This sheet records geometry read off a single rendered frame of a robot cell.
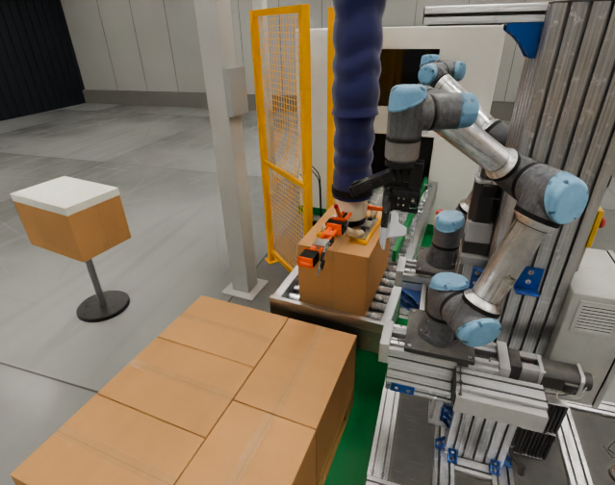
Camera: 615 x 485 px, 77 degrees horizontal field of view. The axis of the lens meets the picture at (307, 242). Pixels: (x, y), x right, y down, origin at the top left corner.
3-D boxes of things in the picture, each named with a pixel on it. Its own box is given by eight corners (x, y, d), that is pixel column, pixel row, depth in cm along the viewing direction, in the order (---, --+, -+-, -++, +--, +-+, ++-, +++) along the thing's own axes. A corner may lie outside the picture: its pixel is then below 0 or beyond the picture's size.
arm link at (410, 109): (438, 87, 77) (398, 89, 76) (431, 141, 83) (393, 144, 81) (421, 82, 84) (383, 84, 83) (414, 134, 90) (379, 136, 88)
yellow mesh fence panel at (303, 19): (264, 259, 383) (243, 11, 281) (273, 256, 387) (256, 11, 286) (308, 306, 316) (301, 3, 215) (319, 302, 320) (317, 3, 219)
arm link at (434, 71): (496, 170, 141) (409, 81, 154) (509, 164, 147) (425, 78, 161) (521, 147, 132) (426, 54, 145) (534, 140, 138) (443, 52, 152)
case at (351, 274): (332, 254, 280) (333, 203, 261) (387, 265, 266) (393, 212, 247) (298, 302, 232) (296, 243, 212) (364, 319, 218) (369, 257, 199)
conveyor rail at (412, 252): (430, 198, 403) (432, 181, 394) (435, 199, 401) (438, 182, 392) (377, 348, 217) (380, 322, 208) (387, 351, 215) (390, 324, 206)
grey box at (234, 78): (243, 112, 275) (238, 65, 261) (249, 112, 273) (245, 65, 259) (227, 117, 259) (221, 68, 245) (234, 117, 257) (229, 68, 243)
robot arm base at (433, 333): (462, 322, 141) (467, 300, 136) (463, 351, 128) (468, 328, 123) (419, 315, 145) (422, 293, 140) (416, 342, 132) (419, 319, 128)
